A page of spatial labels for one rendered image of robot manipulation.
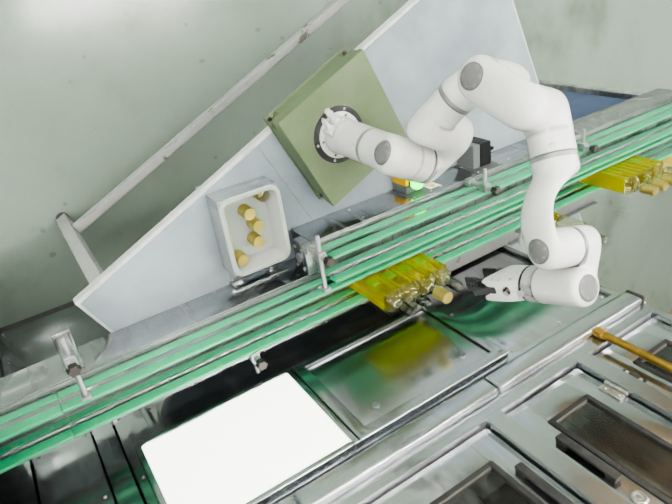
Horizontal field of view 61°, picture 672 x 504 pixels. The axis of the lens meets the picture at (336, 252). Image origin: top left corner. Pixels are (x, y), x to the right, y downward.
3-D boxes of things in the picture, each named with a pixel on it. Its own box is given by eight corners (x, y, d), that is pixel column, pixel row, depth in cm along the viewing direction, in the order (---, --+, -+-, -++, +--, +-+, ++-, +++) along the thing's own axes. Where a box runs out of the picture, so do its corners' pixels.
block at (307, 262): (295, 268, 166) (307, 277, 161) (289, 239, 162) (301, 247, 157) (305, 263, 168) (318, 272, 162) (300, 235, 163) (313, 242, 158)
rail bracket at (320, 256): (308, 282, 162) (332, 300, 152) (298, 229, 154) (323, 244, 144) (317, 278, 163) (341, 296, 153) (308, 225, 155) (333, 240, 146)
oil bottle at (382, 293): (347, 286, 171) (391, 316, 154) (345, 270, 168) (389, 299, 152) (362, 279, 173) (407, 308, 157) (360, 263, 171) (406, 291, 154)
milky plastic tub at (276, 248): (224, 268, 161) (236, 280, 154) (205, 194, 150) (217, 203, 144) (278, 246, 168) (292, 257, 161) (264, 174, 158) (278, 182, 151)
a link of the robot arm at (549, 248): (552, 160, 114) (571, 265, 112) (502, 163, 108) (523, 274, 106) (587, 148, 106) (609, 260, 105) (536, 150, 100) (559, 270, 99)
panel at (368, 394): (136, 453, 139) (182, 559, 113) (132, 444, 138) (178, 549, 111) (423, 307, 177) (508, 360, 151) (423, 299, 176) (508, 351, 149)
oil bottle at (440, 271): (393, 265, 178) (439, 292, 161) (391, 249, 175) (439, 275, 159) (407, 259, 180) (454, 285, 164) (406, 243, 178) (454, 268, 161)
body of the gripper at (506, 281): (524, 311, 114) (484, 305, 124) (558, 291, 118) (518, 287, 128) (514, 275, 112) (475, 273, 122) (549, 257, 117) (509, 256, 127)
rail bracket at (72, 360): (63, 365, 142) (80, 416, 125) (38, 309, 134) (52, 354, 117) (83, 357, 144) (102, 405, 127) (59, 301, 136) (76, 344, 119)
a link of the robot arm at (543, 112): (508, 172, 120) (467, 170, 109) (490, 73, 121) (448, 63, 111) (585, 149, 108) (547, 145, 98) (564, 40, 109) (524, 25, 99)
